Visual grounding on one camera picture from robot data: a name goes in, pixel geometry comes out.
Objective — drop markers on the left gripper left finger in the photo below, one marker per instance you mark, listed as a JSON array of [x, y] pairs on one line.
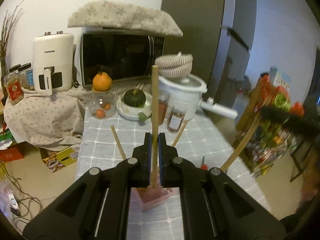
[[96, 206]]

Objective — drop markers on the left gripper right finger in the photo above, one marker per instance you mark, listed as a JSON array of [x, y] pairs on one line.
[[213, 205]]

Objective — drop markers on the pink perforated utensil holder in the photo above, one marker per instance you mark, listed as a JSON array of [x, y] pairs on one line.
[[152, 197]]

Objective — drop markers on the red plastic bags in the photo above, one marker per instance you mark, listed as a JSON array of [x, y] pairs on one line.
[[267, 94]]

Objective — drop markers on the yellow printed cardboard box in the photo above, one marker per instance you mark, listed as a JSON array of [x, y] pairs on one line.
[[56, 161]]

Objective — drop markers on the floral cloth over shelf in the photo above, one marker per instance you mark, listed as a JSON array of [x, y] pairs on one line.
[[51, 122]]

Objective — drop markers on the red gift box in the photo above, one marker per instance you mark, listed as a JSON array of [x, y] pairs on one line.
[[11, 154]]

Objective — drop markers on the white stacked bowls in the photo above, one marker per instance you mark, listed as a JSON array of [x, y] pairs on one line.
[[131, 113]]

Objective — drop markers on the green lime on bowl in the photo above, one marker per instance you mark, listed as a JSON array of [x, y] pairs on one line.
[[142, 117]]

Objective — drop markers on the clear glass jar with fruit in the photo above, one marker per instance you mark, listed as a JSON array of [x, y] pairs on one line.
[[102, 105]]

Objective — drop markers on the short jar with red label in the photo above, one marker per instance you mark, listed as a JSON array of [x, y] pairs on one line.
[[177, 114]]

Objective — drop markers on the tall jar of red spice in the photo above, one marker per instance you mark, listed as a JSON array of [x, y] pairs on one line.
[[163, 99]]

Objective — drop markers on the dark green squash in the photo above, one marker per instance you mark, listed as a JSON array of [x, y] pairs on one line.
[[134, 98]]

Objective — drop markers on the white electric cooking pot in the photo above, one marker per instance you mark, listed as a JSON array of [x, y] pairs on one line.
[[189, 92]]

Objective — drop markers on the orange tangerine on jar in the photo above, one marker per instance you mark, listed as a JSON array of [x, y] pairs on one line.
[[102, 82]]

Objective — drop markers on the dark grey refrigerator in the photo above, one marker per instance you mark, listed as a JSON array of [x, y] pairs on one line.
[[219, 35]]

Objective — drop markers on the jar with red gold label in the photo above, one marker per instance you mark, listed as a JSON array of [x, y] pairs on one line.
[[13, 88]]

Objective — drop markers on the black microwave oven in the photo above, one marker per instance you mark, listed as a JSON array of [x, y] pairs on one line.
[[121, 54]]

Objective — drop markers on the floral cloth cover on microwave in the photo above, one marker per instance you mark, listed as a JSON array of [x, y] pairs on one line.
[[126, 16]]

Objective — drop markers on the dried twig bunch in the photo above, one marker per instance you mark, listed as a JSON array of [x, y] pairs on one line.
[[8, 24]]

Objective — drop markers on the black wire storage rack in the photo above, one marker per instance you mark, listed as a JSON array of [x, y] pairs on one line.
[[269, 142]]

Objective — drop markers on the woven rope basket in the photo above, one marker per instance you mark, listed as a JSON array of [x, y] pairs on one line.
[[175, 66]]

